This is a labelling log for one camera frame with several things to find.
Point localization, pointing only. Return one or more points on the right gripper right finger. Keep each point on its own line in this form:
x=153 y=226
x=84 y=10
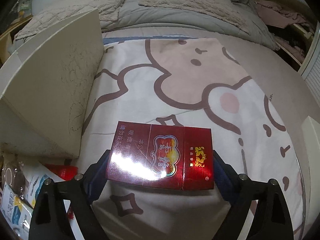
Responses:
x=271 y=219

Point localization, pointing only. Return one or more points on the left beige pillow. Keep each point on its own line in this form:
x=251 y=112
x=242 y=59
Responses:
x=108 y=11

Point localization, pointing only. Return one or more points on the white shoe box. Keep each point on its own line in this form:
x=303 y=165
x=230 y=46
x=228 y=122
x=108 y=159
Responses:
x=45 y=86

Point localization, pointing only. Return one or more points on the grey duvet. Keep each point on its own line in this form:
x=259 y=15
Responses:
x=133 y=15

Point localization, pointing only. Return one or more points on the wooden bedside shelf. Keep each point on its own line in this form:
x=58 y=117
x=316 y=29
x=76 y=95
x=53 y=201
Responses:
x=8 y=36

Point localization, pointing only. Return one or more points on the red cigarette carton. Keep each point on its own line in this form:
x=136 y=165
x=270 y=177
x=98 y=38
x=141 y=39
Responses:
x=163 y=157

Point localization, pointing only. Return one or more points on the pink clothes pile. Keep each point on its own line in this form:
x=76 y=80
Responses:
x=275 y=15

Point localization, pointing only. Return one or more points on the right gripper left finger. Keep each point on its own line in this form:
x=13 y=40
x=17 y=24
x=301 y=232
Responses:
x=49 y=219

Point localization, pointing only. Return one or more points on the cartoon print blanket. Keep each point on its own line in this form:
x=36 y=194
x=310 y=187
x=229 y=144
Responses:
x=190 y=83

